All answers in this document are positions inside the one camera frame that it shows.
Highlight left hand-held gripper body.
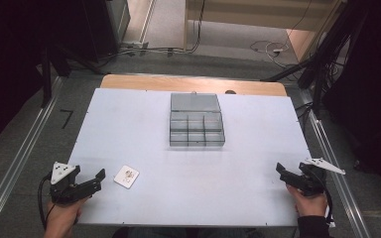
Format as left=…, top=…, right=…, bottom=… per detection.
left=49, top=161, right=102, bottom=206

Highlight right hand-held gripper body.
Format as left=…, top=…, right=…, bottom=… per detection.
left=284, top=157, right=347, bottom=198

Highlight white earring card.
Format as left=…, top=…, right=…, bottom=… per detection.
left=113, top=164, right=141, bottom=190

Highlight clear plastic compartment box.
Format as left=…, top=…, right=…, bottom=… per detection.
left=169, top=92, right=226, bottom=148

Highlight person's right hand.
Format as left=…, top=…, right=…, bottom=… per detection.
left=286, top=183, right=329, bottom=218

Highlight person's left hand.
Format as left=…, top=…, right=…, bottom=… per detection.
left=43, top=195, right=90, bottom=238

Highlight white table board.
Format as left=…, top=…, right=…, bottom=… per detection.
left=66, top=87, right=313, bottom=228

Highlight black metal stand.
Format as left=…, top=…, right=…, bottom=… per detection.
left=261, top=6, right=361, bottom=115
left=40, top=46, right=105, bottom=109

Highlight wooden table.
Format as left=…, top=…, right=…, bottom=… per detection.
left=99, top=73, right=288, bottom=97

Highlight dark cabinet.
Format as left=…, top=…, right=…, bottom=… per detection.
left=78, top=0, right=132, bottom=63

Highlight light wooden cabinet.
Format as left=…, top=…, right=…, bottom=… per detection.
left=183, top=0, right=348, bottom=63

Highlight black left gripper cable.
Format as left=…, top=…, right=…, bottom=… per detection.
left=37, top=174, right=53, bottom=230

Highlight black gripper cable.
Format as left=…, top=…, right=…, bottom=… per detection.
left=37, top=174, right=53, bottom=230
left=322, top=184, right=335, bottom=229

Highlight aluminium floor rail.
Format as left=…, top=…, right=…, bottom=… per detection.
left=0, top=75, right=64, bottom=238
left=299, top=88, right=373, bottom=238

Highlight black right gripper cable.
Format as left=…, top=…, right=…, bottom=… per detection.
left=322, top=184, right=335, bottom=229

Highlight white floor cable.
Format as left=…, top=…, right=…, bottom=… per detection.
left=249, top=39, right=299, bottom=69

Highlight grey floor cables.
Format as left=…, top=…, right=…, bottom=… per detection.
left=95, top=0, right=207, bottom=65

